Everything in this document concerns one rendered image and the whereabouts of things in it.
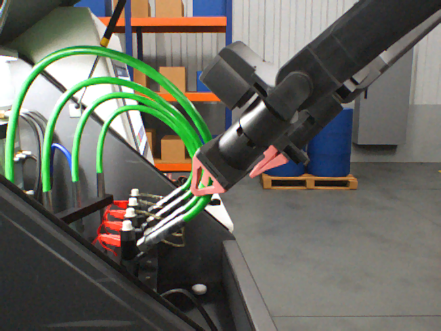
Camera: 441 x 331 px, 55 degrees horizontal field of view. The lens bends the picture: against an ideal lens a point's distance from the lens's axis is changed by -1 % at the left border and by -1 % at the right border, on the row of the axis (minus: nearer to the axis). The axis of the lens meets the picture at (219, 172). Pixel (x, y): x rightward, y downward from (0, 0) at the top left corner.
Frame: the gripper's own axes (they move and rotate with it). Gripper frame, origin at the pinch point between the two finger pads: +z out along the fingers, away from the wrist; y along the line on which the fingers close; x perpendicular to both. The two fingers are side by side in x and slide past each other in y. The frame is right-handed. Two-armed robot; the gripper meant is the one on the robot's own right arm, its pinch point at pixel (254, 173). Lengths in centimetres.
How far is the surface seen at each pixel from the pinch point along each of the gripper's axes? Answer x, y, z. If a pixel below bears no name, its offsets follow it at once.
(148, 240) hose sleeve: 15.3, 5.9, 16.9
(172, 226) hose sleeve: 16.0, 4.8, 12.1
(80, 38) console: -25, 51, 11
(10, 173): 11.1, 30.9, 27.9
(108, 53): 14.5, 29.9, -0.2
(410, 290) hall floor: -196, -154, 18
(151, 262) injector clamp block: -7.0, 0.7, 31.4
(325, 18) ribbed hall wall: -665, 22, -147
